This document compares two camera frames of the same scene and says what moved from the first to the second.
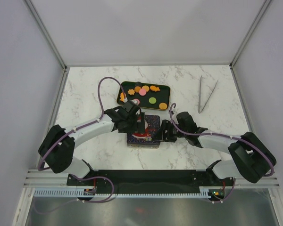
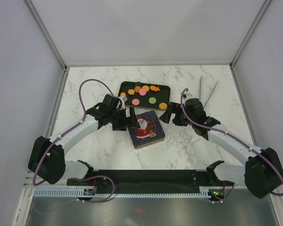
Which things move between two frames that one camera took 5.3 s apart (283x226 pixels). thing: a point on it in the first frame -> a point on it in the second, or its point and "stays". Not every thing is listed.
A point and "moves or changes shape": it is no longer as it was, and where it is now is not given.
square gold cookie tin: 143,144 moves or changes shape
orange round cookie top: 137,89 stays
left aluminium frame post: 52,44 stays
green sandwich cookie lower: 152,100 stays
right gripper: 166,125 -> 173,108
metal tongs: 199,110 stays
